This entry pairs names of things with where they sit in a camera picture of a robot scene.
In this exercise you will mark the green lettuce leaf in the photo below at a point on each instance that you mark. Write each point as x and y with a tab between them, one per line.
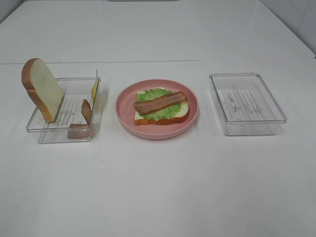
152	94

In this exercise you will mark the bread slice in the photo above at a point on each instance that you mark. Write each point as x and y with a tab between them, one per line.
179	117
42	88

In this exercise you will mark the bacon strip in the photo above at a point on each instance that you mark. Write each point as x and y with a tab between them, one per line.
79	129
150	106

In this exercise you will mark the pink plate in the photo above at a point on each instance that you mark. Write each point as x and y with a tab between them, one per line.
126	113

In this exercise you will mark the yellow cheese slice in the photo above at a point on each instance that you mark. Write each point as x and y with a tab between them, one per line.
94	90

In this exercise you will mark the left clear plastic container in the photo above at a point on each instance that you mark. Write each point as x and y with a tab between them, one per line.
75	89

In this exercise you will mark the clear plastic container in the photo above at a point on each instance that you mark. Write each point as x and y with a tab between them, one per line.
75	89
245	105

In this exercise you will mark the right clear plastic container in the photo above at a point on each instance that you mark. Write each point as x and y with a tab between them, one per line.
245	105

